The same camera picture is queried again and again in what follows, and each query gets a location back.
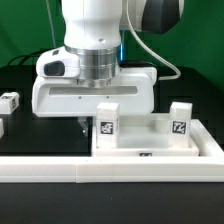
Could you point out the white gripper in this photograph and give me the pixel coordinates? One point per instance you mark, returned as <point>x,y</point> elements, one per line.
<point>73,82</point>

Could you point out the white square tabletop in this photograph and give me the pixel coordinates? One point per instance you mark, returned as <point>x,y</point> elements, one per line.
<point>144,136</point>

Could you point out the white block left edge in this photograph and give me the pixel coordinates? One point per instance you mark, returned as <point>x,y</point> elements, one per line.
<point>1,128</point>

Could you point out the white L-shaped fence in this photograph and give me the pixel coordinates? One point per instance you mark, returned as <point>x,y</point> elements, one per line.
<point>208,167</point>

